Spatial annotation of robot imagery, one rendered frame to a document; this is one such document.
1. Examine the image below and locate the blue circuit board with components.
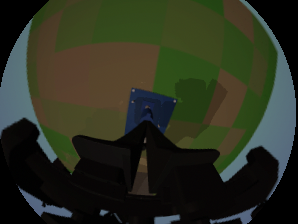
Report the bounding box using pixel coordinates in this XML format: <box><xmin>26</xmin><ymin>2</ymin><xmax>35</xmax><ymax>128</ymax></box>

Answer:
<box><xmin>124</xmin><ymin>88</ymin><xmax>177</xmax><ymax>135</ymax></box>

